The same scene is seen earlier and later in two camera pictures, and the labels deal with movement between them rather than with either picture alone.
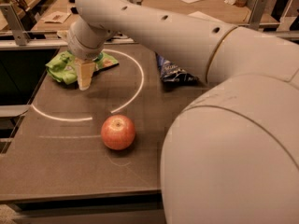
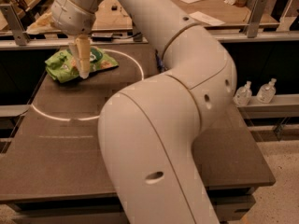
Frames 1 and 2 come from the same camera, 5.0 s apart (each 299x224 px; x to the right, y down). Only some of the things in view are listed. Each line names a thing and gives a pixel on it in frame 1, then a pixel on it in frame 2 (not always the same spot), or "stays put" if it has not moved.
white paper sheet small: (201, 15) stays put
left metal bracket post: (20, 34) stays put
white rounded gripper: (81, 49) -> (71, 17)
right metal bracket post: (258, 13) stays put
